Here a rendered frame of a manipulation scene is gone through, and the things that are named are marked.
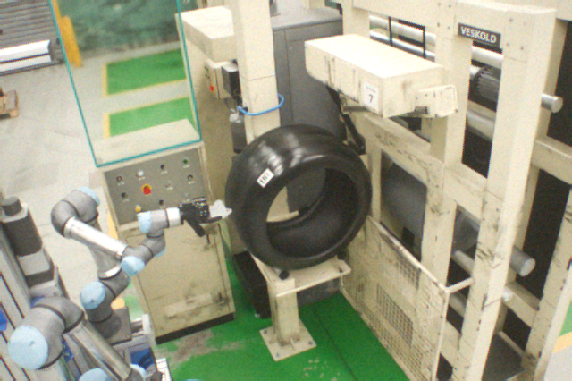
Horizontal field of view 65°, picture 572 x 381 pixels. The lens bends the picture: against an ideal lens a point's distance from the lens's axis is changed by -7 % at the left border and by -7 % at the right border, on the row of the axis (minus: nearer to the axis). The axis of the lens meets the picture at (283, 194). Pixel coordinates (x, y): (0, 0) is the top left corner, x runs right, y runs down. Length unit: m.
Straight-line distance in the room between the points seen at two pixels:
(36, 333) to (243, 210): 0.86
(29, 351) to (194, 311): 1.71
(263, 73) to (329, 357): 1.69
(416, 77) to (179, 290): 1.88
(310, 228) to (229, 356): 1.08
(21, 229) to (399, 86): 1.32
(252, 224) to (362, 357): 1.36
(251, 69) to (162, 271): 1.31
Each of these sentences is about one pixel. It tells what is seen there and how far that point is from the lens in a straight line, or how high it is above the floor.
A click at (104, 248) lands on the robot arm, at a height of 1.25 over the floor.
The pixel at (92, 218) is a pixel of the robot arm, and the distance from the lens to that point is 2.11.
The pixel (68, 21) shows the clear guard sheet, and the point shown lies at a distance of 2.30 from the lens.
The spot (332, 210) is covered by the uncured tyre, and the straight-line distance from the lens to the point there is 2.31.
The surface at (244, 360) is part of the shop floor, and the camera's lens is 2.99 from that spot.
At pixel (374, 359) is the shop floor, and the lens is 2.94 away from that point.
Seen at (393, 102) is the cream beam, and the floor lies 1.69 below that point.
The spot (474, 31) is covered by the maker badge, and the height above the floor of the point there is 1.90.
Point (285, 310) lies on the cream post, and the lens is 2.79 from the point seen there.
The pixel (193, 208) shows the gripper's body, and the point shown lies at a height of 1.31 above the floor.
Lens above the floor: 2.27
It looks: 31 degrees down
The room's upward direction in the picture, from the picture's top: 6 degrees counter-clockwise
